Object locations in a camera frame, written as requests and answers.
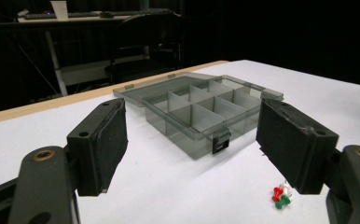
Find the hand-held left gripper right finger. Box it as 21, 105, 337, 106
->
256, 98, 339, 195

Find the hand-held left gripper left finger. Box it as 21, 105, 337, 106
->
66, 97, 129, 197

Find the white pushpin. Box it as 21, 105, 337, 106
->
280, 180, 294, 198

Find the red pushpin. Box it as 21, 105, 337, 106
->
271, 186, 284, 203

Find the green pushpin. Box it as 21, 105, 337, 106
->
274, 195, 292, 210

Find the grey transparent organizer box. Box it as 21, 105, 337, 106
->
112, 72, 284, 161

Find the white table cover sheet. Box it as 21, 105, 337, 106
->
0, 60, 360, 224

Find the black folding chair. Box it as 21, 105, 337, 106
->
104, 12, 184, 85

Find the desk with white legs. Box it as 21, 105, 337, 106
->
0, 12, 182, 97

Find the dark keyboard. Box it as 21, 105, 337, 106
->
23, 11, 102, 21

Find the white paper cup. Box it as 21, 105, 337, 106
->
49, 0, 69, 21

